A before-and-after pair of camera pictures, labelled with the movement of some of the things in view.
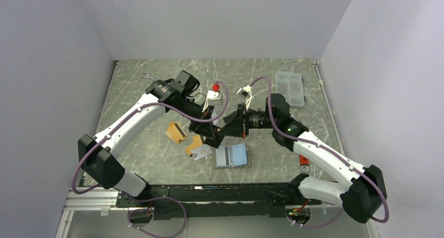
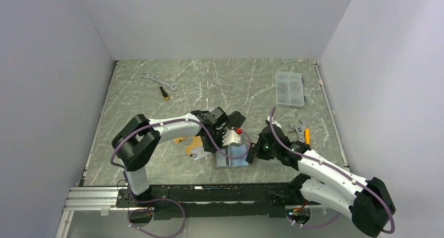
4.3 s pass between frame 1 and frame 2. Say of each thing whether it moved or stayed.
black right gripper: moved
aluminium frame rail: stayed
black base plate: stayed
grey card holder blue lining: stayed
